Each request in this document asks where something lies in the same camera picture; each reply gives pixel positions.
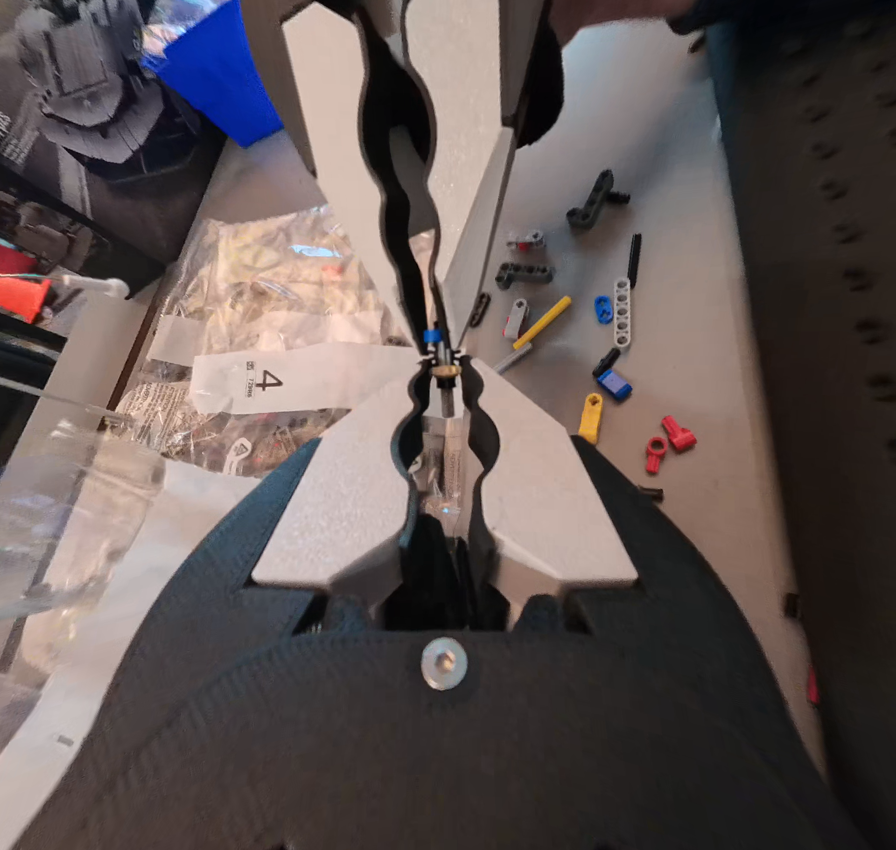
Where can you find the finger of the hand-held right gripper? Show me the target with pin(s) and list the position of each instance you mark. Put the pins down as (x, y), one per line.
(469, 94)
(329, 108)

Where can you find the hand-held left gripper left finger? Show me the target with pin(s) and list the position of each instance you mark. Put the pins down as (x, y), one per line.
(329, 507)

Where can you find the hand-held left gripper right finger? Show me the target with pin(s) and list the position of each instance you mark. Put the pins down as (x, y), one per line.
(560, 507)

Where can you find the yellow lego pin connector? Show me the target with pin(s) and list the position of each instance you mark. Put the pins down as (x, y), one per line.
(591, 417)

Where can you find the black lego gear frame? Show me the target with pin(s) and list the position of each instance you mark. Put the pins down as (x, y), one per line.
(446, 374)

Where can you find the dark grey lego liftarm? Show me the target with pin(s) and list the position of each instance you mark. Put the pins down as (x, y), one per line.
(525, 274)

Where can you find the grey lego connector assembly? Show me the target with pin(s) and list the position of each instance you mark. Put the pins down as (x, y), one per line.
(651, 493)

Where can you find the red lego connector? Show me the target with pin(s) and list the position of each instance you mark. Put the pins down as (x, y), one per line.
(656, 452)
(677, 434)

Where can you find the blue curved lego tile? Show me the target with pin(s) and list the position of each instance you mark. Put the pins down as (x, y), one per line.
(614, 385)

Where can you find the light grey lego axle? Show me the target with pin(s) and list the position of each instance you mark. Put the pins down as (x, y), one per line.
(513, 358)

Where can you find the dark grey bent lego beam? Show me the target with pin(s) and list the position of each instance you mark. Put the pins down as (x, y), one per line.
(595, 199)

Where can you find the yellow lego axle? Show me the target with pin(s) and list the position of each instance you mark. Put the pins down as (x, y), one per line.
(542, 322)

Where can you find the dark lego pin connector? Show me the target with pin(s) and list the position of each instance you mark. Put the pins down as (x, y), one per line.
(481, 308)

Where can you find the black lego set box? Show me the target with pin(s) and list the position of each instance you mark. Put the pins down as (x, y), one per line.
(84, 129)

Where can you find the long black lego axle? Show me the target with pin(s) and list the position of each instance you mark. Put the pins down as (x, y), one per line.
(634, 260)

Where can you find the small black lego piece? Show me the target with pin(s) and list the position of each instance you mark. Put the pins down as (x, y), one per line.
(792, 605)

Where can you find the small red lego piece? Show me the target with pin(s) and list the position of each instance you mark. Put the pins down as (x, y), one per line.
(812, 685)

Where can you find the blue plastic bin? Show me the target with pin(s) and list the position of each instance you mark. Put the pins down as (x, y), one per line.
(224, 80)

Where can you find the empty torn clear bag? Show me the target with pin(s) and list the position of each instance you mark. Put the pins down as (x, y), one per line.
(441, 465)

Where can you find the white connector red pin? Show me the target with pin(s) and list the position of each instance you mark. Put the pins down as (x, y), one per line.
(526, 238)
(516, 318)

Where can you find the light grey five-hole beam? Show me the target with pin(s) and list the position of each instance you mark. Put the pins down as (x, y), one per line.
(621, 311)

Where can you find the black dimpled mat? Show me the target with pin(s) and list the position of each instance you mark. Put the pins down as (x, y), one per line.
(826, 374)

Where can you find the red storage box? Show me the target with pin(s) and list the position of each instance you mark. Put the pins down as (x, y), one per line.
(24, 297)

